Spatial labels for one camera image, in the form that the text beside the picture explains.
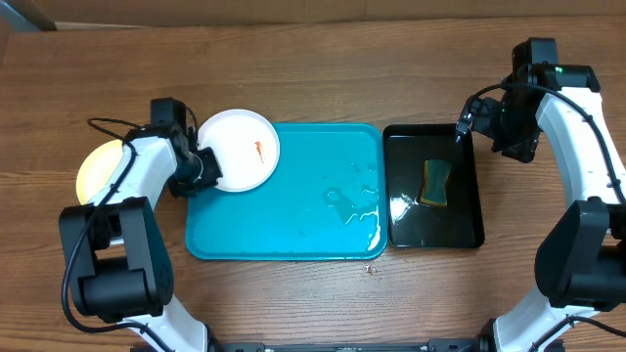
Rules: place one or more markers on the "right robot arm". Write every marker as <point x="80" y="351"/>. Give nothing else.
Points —
<point x="579" y="268"/>

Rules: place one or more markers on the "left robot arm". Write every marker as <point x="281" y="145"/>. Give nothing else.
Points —
<point x="118" y="273"/>

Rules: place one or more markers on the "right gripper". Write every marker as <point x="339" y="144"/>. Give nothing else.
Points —
<point x="522" y="151"/>

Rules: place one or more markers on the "teal plastic tray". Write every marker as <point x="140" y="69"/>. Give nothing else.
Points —
<point x="325" y="200"/>

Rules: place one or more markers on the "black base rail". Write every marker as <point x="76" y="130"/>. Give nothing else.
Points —
<point x="433" y="345"/>

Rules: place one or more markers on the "small debris on table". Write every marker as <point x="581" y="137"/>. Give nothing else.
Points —
<point x="370" y="268"/>

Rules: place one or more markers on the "white plate with sauce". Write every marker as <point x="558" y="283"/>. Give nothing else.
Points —
<point x="246" y="146"/>

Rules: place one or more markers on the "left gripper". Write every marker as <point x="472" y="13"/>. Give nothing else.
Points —
<point x="183" y="189"/>

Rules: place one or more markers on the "dark object top left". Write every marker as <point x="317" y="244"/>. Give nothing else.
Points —
<point x="25" y="15"/>

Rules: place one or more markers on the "yellow plate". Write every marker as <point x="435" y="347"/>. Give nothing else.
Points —
<point x="96" y="170"/>

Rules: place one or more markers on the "black tray with water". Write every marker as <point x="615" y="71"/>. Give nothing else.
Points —
<point x="412" y="224"/>

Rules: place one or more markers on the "green yellow sponge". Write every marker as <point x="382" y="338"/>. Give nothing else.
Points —
<point x="435" y="179"/>

